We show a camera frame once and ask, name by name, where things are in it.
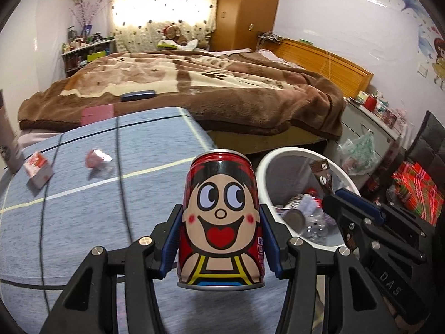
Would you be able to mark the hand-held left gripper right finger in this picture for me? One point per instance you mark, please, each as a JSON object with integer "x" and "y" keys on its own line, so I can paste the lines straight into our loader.
{"x": 269, "y": 247}

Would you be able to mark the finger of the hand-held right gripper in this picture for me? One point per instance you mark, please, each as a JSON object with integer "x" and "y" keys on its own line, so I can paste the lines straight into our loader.
{"x": 344, "y": 219}
{"x": 361, "y": 203}

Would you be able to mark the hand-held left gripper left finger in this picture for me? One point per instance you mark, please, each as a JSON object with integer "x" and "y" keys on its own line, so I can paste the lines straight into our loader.
{"x": 170, "y": 247}

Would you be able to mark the clear bottle with red cap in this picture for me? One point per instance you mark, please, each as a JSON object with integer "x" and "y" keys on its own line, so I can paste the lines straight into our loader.
{"x": 318, "y": 226}

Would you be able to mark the red cartoon face can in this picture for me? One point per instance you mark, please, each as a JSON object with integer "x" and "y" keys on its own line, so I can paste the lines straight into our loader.
{"x": 220, "y": 215}

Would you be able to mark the white trash bin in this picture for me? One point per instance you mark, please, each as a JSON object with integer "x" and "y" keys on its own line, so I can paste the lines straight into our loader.
{"x": 274, "y": 167}

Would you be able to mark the green white plastic bag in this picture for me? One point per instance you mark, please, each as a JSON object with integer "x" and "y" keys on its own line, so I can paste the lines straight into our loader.
{"x": 358, "y": 153}

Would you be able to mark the red plaid gift bag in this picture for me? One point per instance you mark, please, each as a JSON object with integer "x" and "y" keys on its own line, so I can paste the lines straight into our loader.
{"x": 417, "y": 191}

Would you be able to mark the white bedside cabinet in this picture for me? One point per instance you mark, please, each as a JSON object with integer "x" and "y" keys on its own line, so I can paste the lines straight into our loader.
{"x": 368, "y": 125}

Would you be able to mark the black chair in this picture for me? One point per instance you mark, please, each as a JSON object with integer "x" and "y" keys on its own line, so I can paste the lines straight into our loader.
{"x": 433, "y": 139}

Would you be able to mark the red cup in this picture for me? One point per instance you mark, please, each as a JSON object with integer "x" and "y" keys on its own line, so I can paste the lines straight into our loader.
{"x": 370, "y": 104}

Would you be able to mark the pink crumpled wrapper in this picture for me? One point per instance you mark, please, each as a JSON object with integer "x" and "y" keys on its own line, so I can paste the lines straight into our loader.
{"x": 97, "y": 158}

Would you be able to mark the wooden headboard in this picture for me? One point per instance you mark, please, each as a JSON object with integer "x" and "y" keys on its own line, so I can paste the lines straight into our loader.
{"x": 333, "y": 64}

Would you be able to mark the small red white carton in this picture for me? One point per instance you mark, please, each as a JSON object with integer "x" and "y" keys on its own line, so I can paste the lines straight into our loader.
{"x": 38, "y": 168}

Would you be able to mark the brown printed blanket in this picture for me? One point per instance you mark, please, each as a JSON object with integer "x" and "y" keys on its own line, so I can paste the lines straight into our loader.
{"x": 243, "y": 94}

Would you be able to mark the pink pillow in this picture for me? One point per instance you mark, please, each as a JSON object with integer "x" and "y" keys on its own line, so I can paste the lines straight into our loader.
{"x": 278, "y": 57}

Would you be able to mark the pink bed sheet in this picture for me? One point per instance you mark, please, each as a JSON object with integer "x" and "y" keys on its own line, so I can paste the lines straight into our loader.
{"x": 38, "y": 137}

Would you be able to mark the cluttered white shelf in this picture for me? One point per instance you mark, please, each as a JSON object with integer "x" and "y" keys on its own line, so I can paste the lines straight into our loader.
{"x": 87, "y": 55}

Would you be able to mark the brown teddy bear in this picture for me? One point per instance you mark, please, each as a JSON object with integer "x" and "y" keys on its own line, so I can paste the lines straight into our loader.
{"x": 173, "y": 35}

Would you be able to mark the wooden wardrobe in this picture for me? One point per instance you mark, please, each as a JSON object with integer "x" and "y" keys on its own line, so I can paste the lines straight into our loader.
{"x": 247, "y": 10}

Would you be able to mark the spotted cream curtain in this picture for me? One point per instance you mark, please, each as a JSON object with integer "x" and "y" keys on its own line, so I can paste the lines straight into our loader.
{"x": 163, "y": 7}

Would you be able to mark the purple decorative branches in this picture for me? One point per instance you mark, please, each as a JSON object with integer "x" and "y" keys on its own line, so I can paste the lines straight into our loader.
{"x": 87, "y": 17}

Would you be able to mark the white wall switch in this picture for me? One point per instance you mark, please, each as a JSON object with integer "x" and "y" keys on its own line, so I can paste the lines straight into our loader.
{"x": 423, "y": 70}

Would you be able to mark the cartoon wall sticker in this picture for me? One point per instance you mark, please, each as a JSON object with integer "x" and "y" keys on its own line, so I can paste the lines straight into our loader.
{"x": 427, "y": 34}

